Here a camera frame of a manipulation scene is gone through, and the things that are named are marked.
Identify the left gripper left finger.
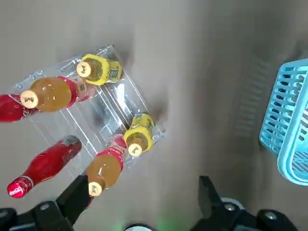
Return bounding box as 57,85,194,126
0,175,91,231

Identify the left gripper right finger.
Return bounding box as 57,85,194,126
190,176,299,231

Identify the red cola bottle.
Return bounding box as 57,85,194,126
6,134,83,199
0,93,41,124

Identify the orange tea bottle red label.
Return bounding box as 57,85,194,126
20,76,90,113
86,134,128,197

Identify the light blue plastic basket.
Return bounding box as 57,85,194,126
258,57,308,186

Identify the yellow label tea bottle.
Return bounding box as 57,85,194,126
76,53,124,85
123,112,156,157

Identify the clear acrylic bottle tray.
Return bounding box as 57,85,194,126
14,44,167,180

